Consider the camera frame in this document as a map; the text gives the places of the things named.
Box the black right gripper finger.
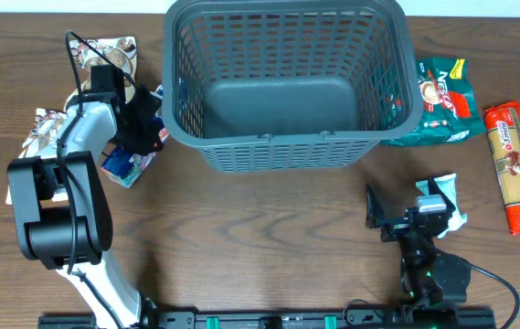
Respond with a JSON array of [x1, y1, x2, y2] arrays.
[[366, 185, 385, 228], [427, 176, 455, 211]]

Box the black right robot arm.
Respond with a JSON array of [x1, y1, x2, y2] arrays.
[[366, 178, 471, 307]]

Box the orange spaghetti packet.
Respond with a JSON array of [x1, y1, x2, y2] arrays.
[[485, 101, 520, 235]]

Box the grey plastic basket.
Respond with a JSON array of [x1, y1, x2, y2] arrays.
[[162, 0, 422, 173]]

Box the blue snack box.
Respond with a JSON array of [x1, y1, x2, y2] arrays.
[[101, 84, 171, 189]]

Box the light teal snack packet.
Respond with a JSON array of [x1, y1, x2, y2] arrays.
[[433, 173, 468, 239]]

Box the green Nescafe bag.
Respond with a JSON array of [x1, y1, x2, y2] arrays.
[[382, 58, 486, 147]]

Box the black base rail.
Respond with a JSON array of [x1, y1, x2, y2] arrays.
[[37, 306, 498, 329]]

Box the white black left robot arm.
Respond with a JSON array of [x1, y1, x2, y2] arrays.
[[7, 64, 163, 328]]

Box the dried mushroom pouch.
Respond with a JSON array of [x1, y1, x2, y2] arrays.
[[5, 108, 69, 206], [69, 37, 138, 80]]

